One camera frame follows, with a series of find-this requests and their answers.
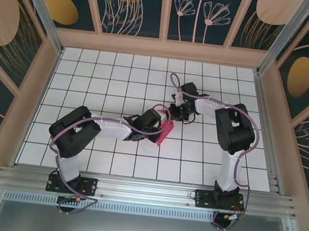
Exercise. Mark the pink cloth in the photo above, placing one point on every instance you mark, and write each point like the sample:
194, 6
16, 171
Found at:
166, 131

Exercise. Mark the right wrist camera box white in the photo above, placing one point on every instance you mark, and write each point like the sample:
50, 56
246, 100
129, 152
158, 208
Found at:
177, 97

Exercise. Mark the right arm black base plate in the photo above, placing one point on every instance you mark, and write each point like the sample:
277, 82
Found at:
203, 199

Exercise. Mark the aluminium corner post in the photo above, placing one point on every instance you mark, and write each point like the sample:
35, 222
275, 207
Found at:
282, 35
39, 5

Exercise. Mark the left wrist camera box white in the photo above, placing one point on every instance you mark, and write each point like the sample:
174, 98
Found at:
162, 115

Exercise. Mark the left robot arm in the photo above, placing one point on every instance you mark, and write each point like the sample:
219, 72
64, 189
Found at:
69, 164

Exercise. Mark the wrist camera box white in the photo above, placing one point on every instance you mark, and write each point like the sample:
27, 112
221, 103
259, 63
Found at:
177, 97
162, 115

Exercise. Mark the aluminium side rail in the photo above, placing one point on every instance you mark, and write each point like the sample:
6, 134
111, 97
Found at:
267, 135

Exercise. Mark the aluminium mounting rail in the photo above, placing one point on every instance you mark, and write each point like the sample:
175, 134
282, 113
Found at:
145, 190

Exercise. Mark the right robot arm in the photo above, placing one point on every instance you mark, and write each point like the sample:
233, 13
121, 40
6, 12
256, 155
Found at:
227, 172

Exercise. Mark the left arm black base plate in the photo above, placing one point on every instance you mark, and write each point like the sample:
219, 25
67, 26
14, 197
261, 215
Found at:
91, 185

